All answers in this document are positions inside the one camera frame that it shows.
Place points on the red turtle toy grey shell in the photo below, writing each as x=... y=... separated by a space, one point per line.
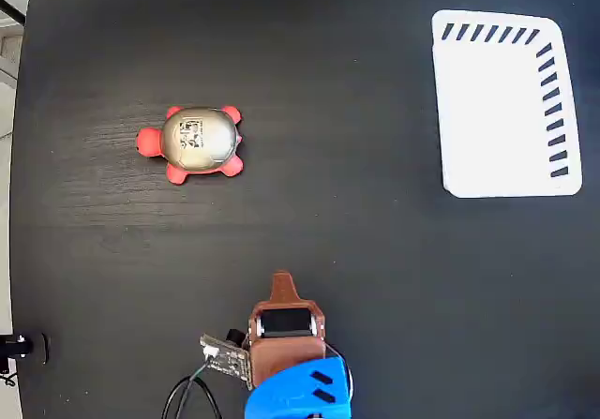
x=199 y=140

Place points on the white plastic tray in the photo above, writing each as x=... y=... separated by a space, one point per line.
x=492 y=119

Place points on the black table clamp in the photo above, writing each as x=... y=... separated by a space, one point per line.
x=23 y=346

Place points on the black metal bar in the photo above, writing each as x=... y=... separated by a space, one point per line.
x=11 y=10

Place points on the bare camera circuit board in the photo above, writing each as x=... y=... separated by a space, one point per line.
x=225 y=358

